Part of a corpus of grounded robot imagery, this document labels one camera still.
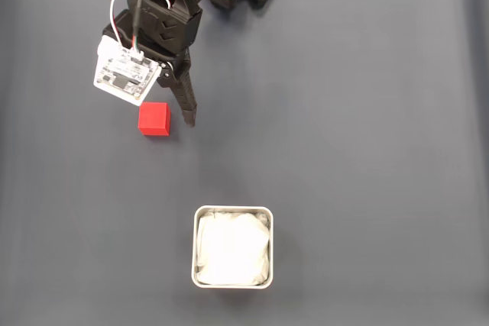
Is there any red cube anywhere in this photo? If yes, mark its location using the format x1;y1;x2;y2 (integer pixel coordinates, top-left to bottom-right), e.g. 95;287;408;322
138;102;171;137

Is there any square metal tin box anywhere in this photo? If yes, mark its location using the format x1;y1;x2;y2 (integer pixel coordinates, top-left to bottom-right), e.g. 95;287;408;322
190;205;275;291

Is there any white crumpled paper padding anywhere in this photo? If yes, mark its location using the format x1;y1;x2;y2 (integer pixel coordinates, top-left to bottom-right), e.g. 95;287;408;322
196;209;271;287

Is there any white red black servo cable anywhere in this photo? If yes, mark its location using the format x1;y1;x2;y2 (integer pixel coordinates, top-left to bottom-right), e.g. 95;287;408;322
109;0;171;50

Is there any white camera circuit board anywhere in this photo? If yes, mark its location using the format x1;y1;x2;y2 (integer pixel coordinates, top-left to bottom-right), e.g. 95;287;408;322
92;34;161;108

